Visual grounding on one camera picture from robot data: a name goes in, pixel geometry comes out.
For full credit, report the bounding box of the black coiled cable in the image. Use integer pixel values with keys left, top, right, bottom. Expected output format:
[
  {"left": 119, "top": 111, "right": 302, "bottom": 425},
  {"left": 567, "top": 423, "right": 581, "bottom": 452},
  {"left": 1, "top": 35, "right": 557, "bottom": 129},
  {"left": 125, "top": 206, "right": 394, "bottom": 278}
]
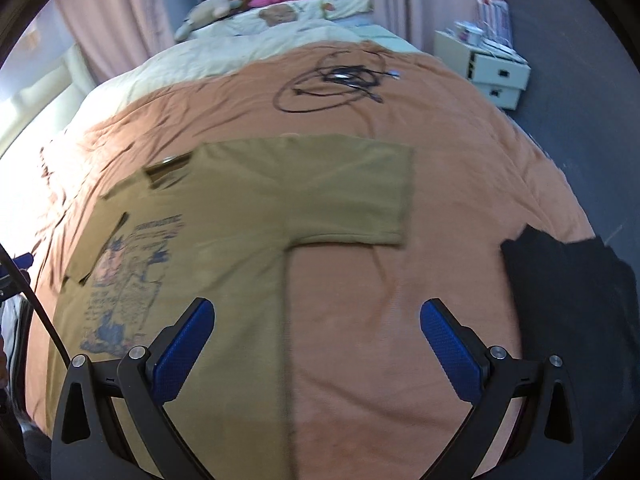
[{"left": 274, "top": 50, "right": 403, "bottom": 113}]

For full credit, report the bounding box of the beige plush toy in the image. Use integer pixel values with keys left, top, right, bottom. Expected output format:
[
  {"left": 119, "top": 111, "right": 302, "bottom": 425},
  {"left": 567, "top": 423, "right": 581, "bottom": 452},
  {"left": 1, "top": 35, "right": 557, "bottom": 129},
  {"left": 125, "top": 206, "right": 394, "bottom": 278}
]
[{"left": 174, "top": 0, "right": 246, "bottom": 43}]

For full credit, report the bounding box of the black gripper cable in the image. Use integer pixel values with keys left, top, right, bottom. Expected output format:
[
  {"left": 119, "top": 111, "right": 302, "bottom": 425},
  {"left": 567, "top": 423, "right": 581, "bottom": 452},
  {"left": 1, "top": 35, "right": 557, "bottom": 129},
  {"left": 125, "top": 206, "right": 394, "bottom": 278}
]
[{"left": 0, "top": 244, "right": 72, "bottom": 368}]

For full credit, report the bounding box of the orange blanket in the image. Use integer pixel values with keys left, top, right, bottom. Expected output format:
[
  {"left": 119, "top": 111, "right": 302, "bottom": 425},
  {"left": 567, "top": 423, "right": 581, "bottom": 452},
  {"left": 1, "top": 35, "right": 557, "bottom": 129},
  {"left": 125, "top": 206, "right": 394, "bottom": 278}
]
[{"left": 22, "top": 42, "right": 601, "bottom": 480}]

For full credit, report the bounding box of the black cloth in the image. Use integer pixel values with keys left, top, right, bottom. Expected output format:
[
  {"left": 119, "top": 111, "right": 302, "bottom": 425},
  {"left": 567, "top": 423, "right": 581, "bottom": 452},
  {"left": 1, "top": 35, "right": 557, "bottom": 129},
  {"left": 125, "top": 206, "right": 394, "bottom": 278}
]
[{"left": 500, "top": 224, "right": 640, "bottom": 461}]

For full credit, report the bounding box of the white bag with red handles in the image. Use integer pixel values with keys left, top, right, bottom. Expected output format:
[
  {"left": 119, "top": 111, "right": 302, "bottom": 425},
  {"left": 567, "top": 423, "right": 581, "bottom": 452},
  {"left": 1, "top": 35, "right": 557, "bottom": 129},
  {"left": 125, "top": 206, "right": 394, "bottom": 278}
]
[{"left": 475, "top": 0, "right": 513, "bottom": 46}]

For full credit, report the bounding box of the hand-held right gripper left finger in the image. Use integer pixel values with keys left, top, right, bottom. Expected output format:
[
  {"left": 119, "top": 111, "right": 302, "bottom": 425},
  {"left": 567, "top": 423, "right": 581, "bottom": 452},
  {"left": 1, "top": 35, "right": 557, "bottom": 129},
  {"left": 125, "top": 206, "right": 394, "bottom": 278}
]
[{"left": 51, "top": 297, "right": 217, "bottom": 480}]

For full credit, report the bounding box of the small white box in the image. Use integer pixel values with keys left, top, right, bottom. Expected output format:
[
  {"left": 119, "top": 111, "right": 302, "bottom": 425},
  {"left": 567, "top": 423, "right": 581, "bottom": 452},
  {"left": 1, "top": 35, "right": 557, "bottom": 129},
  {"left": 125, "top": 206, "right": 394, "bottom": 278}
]
[{"left": 452, "top": 20, "right": 486, "bottom": 46}]

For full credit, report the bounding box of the olive printed t-shirt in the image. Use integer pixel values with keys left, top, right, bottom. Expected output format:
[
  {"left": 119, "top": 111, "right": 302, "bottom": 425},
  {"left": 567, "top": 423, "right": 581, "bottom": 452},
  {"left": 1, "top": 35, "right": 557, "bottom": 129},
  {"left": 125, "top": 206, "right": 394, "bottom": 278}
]
[{"left": 50, "top": 133, "right": 416, "bottom": 480}]

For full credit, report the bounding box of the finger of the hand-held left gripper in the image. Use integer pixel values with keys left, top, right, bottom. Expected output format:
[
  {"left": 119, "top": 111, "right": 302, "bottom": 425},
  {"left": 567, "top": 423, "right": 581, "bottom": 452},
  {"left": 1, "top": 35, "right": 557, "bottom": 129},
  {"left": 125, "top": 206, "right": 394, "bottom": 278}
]
[{"left": 0, "top": 252, "right": 35, "bottom": 301}]

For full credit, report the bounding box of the white drawer cabinet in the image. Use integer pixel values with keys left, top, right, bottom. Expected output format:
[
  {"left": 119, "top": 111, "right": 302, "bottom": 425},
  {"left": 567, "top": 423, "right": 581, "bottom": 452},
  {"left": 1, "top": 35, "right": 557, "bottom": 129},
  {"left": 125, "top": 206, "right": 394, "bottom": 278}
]
[{"left": 434, "top": 30, "right": 532, "bottom": 111}]

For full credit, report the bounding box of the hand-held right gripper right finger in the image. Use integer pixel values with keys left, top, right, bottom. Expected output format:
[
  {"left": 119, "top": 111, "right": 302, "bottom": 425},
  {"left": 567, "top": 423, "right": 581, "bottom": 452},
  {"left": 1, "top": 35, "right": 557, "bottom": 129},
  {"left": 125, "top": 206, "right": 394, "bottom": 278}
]
[{"left": 419, "top": 298, "right": 585, "bottom": 480}]

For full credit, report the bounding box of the pink curtain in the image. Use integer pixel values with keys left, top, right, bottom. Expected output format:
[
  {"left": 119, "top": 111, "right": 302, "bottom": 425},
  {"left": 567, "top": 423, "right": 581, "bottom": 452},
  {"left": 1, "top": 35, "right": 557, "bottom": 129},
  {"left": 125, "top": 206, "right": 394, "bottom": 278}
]
[
  {"left": 365, "top": 0, "right": 493, "bottom": 53},
  {"left": 52, "top": 0, "right": 211, "bottom": 86}
]

